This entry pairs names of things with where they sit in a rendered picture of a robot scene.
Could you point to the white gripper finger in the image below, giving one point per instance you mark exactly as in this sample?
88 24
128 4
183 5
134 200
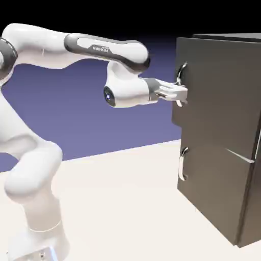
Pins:
179 103

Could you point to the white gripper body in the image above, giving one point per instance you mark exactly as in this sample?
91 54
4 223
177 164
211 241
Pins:
175 91

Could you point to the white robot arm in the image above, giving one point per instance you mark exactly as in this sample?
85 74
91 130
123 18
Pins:
40 47

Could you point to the dark grey cabinet door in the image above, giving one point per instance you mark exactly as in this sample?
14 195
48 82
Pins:
214 183
220 91

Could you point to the dark grey cabinet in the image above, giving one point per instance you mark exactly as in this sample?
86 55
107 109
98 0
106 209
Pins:
250 204

